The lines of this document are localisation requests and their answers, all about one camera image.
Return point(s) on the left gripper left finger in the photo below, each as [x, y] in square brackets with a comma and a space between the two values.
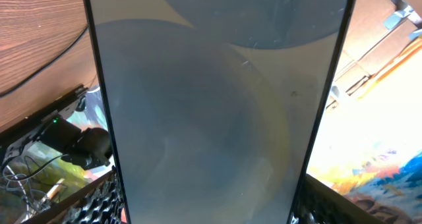
[100, 202]

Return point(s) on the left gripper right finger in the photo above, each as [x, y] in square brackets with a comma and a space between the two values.
[316, 203]

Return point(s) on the Samsung Galaxy smartphone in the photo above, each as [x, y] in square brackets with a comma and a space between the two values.
[213, 106]

